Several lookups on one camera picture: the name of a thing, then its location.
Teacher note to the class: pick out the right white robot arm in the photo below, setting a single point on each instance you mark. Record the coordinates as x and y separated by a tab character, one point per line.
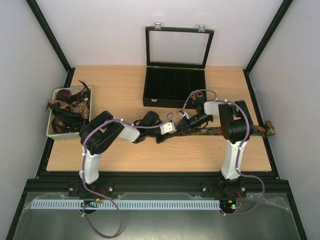
235	124

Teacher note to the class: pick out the green perforated plastic basket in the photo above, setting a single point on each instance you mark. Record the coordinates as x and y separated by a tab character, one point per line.
57	132

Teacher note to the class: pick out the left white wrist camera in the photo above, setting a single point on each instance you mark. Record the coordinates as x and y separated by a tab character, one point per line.
167	128

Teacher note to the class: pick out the pile of ties in basket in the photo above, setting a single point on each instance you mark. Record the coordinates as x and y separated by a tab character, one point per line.
65	107

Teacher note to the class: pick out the rolled patterned tie in box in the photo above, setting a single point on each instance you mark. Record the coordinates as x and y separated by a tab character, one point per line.
196	94

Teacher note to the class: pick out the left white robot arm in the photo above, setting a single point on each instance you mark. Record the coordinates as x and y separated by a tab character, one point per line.
97	136

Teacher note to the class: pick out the brown teal patterned tie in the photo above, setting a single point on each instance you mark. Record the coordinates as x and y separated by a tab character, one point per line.
265	131

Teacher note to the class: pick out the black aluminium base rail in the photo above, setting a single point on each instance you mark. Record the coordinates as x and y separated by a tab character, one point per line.
204	184

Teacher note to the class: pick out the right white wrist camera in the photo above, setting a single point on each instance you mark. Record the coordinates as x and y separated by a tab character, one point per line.
184	114

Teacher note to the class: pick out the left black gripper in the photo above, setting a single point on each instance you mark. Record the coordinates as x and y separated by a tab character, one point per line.
159	140

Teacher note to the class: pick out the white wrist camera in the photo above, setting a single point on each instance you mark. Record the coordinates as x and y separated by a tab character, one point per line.
167	128
184	114

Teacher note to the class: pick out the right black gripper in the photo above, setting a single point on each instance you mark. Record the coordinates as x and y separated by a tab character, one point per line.
189	122

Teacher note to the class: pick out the black compartment storage box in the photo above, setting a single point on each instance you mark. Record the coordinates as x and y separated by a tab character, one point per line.
176	58

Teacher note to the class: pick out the light blue cable duct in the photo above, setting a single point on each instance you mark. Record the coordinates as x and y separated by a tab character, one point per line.
73	204

